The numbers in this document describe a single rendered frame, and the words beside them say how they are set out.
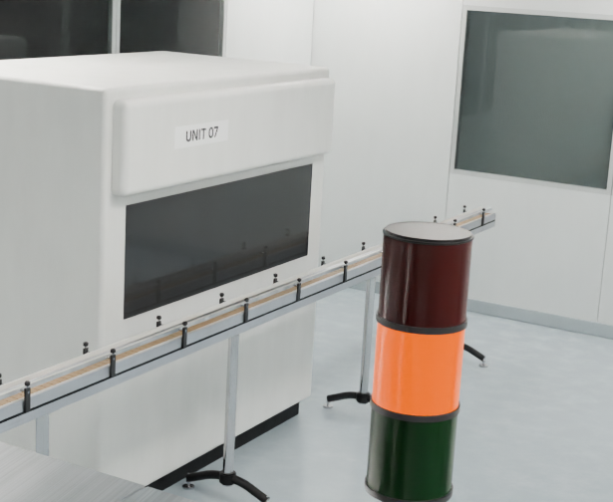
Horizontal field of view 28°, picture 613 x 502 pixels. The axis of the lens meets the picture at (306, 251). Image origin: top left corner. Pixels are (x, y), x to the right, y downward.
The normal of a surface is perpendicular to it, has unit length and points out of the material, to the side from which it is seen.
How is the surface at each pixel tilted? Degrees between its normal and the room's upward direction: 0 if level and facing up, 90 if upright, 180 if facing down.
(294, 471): 0
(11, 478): 0
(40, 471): 0
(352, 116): 90
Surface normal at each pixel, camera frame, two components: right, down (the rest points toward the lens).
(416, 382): -0.12, 0.22
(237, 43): 0.87, 0.16
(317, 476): 0.05, -0.97
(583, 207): -0.49, 0.17
